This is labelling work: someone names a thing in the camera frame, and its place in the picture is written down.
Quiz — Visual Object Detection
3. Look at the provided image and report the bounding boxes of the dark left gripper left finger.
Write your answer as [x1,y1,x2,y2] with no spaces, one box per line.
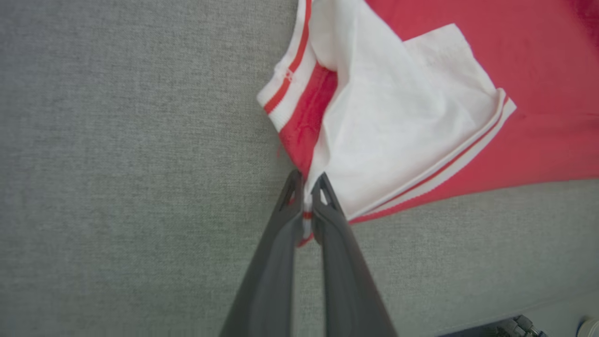
[220,169,305,337]

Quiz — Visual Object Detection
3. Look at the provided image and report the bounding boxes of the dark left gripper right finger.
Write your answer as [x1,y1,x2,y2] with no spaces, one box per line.
[310,172,398,337]

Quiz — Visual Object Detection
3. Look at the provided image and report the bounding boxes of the red and white sports jersey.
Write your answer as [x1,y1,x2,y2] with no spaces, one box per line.
[256,0,599,249]

